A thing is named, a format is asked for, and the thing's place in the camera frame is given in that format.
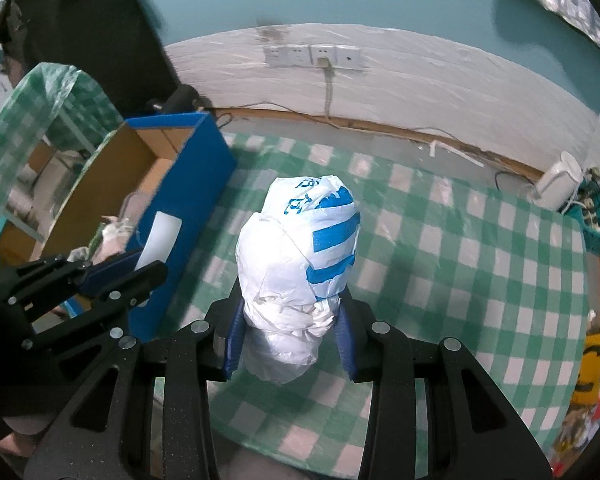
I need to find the blue sided cardboard box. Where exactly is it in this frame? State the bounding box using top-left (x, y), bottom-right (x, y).
top-left (0, 112), bottom-right (239, 333)

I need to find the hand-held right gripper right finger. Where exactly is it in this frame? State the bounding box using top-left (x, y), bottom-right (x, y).
top-left (334, 294), bottom-right (553, 480)

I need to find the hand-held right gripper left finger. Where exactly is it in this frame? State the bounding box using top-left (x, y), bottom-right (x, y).
top-left (22, 294), bottom-right (247, 480)

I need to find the grey plug with cable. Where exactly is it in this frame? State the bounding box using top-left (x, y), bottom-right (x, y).
top-left (319, 57), bottom-right (337, 119)

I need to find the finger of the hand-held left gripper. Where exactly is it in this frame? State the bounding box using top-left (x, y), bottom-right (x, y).
top-left (0, 249), bottom-right (146, 311)
top-left (22, 260), bottom-right (170, 356)

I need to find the green checkered tablecloth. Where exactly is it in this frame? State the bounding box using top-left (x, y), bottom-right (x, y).
top-left (155, 130), bottom-right (594, 467)

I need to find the green checkered plastic sheet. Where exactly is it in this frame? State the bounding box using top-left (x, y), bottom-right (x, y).
top-left (0, 62), bottom-right (126, 246)

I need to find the white blue striped plastic bag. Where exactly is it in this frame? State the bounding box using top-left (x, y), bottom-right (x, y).
top-left (235, 174), bottom-right (362, 386)

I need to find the dark cabinet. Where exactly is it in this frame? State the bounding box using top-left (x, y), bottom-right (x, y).
top-left (10, 0), bottom-right (181, 117)

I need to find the black cylindrical object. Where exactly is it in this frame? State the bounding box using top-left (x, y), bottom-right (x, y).
top-left (152, 85), bottom-right (202, 114)

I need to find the pale pink cloth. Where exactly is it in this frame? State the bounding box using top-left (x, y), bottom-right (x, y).
top-left (102, 192), bottom-right (148, 262)

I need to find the colourful printed packet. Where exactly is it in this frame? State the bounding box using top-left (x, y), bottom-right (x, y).
top-left (551, 391), bottom-right (600, 477)

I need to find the yellow printed packet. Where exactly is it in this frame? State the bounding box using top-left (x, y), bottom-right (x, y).
top-left (570, 329), bottom-right (600, 406)

